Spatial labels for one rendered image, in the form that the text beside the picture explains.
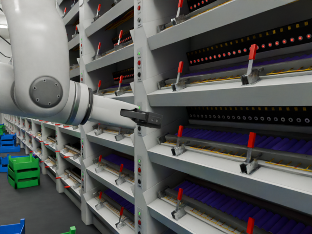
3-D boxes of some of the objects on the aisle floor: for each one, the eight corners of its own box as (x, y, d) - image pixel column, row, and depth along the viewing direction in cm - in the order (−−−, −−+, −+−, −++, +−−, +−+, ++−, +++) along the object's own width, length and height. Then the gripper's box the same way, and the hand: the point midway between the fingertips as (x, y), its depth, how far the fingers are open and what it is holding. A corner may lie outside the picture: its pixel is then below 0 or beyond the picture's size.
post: (146, 296, 98) (146, -216, 92) (134, 282, 106) (133, -190, 100) (189, 278, 109) (191, -182, 102) (175, 266, 117) (177, -161, 110)
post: (86, 225, 157) (83, -89, 151) (81, 219, 165) (78, -79, 159) (118, 217, 168) (116, -76, 162) (112, 212, 176) (110, -68, 169)
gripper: (97, 82, 46) (181, 105, 56) (71, 88, 60) (142, 106, 70) (88, 126, 46) (175, 141, 55) (65, 121, 59) (137, 134, 69)
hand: (149, 120), depth 61 cm, fingers open, 3 cm apart
